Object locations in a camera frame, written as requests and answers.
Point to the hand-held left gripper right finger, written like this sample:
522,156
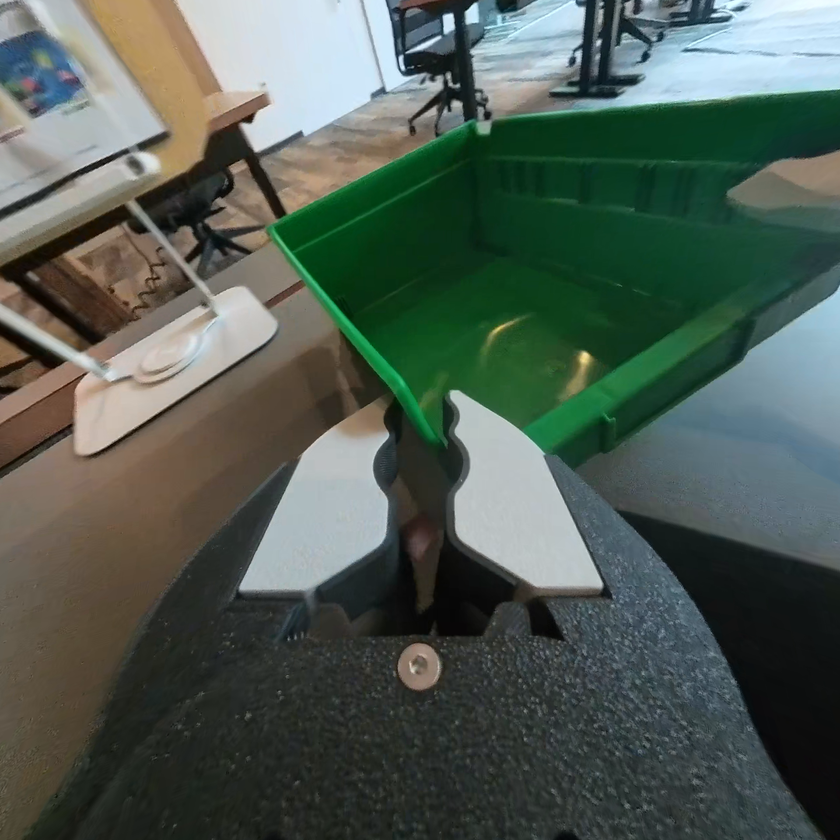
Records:
518,518

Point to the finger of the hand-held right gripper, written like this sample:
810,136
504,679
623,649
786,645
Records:
794,193

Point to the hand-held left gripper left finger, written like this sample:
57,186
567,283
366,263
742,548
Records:
321,525

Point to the green plastic bin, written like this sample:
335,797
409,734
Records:
459,295

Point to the black mesh pad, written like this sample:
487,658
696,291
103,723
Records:
754,623

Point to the black office chair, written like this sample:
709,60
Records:
197,203
426,52

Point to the wooden office table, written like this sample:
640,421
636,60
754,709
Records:
236,105

